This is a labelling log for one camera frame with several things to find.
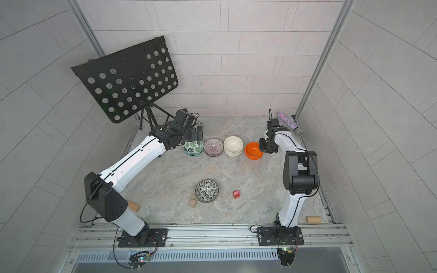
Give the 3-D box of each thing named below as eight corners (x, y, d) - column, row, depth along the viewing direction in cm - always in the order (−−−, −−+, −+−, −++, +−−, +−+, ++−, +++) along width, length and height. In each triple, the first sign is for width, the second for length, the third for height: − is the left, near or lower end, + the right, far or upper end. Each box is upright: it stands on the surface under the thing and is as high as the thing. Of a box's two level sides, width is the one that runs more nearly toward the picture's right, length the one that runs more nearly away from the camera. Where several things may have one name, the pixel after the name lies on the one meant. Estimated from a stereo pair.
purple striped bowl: (203, 155, 100) (202, 149, 94) (209, 143, 105) (209, 136, 100) (218, 160, 98) (217, 154, 92) (223, 147, 103) (223, 140, 98)
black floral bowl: (195, 202, 82) (193, 199, 79) (197, 183, 89) (196, 179, 85) (218, 202, 83) (218, 199, 79) (219, 183, 89) (218, 179, 85)
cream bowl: (223, 159, 98) (223, 151, 91) (223, 143, 105) (223, 135, 98) (242, 159, 98) (243, 151, 91) (241, 143, 105) (242, 135, 99)
